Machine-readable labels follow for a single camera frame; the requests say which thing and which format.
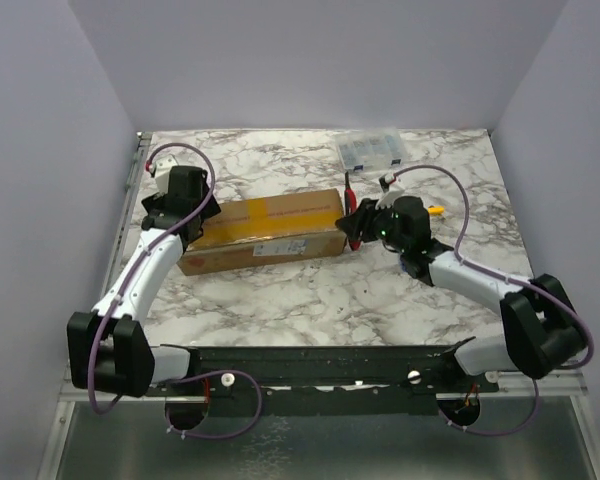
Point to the aluminium frame rail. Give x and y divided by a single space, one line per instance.
504 384

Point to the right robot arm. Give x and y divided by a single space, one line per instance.
539 332

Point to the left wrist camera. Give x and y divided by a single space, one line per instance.
159 170

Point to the red utility knife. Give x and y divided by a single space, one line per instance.
350 205

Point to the clear plastic screw organizer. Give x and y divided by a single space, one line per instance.
370 150

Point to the black mounting rail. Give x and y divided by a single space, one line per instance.
415 374

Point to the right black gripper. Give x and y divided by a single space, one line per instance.
368 220

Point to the yellow handled screwdriver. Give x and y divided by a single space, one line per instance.
436 210

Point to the brown cardboard express box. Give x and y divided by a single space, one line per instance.
267 231

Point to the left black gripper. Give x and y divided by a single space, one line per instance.
158 202

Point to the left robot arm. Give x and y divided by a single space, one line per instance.
108 349

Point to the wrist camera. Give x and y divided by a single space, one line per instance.
391 190
159 170

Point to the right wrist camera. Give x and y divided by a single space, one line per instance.
391 190

